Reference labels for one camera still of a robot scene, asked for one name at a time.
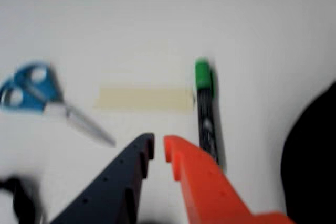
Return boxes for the navy gripper finger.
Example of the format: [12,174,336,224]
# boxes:
[49,133,155,224]

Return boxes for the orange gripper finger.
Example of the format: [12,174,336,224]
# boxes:
[163,134,296,224]

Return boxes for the green marker pen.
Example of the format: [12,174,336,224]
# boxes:
[194,57,226,174]

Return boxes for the black fabric bag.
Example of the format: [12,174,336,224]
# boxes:
[280,81,336,224]

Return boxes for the long beige masking tape strip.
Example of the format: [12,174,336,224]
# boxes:
[93,86,196,116]

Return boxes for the black coiled USB cable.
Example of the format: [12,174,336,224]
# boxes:
[0,176,47,224]

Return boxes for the blue-handled scissors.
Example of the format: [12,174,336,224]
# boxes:
[0,61,117,148]

